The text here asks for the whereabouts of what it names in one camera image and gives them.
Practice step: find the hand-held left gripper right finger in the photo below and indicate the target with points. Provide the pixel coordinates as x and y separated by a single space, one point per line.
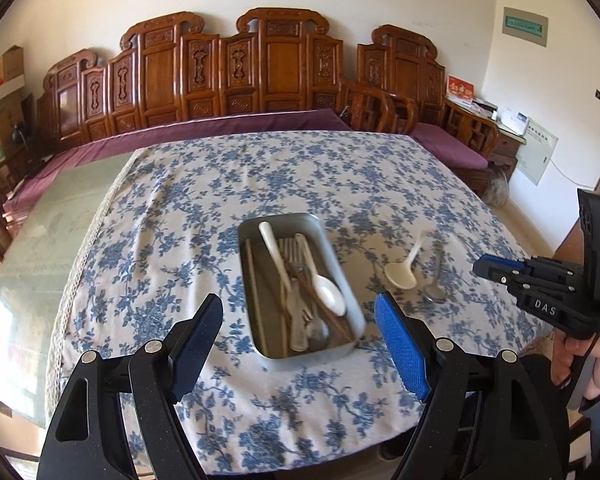
402 347

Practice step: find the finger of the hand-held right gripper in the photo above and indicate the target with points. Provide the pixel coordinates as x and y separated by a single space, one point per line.
487 265
560 270

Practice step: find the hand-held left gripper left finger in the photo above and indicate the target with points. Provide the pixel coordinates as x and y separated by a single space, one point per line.
197 345

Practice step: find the steel spoon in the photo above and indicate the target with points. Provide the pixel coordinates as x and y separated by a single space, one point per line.
435 292

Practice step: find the cream plastic spoon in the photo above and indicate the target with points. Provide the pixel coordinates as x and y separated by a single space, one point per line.
400 275
330 297

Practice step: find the dark brown chopstick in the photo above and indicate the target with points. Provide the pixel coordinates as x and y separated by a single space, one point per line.
330 316

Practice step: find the light wooden chopstick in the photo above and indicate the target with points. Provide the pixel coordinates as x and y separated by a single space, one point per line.
282 315

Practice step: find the rectangular steel tray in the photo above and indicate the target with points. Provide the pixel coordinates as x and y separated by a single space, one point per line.
307 360

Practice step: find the cream plastic fork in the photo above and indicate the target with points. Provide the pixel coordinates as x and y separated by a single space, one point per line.
297 322

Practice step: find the grey fluffy duster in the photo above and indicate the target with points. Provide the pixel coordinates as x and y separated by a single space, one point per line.
495 185

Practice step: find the wooden side table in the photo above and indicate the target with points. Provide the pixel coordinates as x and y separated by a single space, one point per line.
507 147

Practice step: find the white electrical panel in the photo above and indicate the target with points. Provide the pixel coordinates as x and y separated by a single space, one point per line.
537 152

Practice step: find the purple armchair cushion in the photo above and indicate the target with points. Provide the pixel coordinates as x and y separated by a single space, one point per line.
450 147

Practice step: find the blue floral tablecloth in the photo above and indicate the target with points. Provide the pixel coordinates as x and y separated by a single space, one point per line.
180 220

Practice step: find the white box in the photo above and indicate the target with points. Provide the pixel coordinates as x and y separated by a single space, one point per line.
515 120

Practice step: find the red desk calendar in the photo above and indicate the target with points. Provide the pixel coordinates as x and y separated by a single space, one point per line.
460 90

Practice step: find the carved wooden armchair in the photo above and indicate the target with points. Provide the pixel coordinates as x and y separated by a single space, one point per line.
410 70

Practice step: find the long purple sofa cushion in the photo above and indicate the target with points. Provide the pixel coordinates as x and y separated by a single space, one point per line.
180 132

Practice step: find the carved wooden sofa bench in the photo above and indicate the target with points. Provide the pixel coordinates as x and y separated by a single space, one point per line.
230 70

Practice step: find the black desk lamp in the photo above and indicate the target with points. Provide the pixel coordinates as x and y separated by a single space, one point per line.
17 130

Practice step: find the cardboard box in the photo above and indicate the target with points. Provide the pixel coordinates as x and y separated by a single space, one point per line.
5 65
7 110

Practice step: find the grey wall plate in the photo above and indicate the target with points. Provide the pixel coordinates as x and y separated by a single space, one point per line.
525 27

